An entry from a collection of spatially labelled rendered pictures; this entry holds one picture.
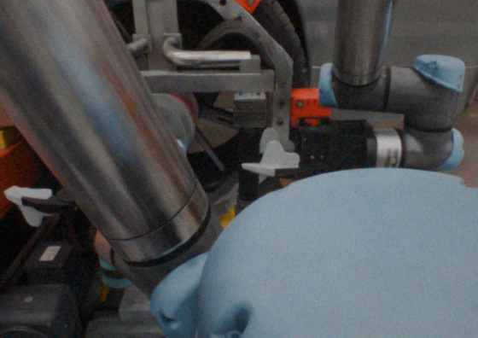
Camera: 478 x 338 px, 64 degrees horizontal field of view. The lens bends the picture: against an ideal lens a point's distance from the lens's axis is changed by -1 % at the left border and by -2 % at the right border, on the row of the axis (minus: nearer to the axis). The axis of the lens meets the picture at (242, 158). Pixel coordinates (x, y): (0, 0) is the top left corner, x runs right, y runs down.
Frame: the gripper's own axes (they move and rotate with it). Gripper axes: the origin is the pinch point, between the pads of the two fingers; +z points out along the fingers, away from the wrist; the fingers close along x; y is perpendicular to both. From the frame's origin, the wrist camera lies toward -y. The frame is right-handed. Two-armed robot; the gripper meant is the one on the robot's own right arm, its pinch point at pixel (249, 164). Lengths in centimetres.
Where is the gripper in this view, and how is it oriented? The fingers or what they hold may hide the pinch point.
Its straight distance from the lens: 65.3
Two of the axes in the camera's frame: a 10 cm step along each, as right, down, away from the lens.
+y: 0.0, -9.0, -4.3
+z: -10.0, 0.2, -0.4
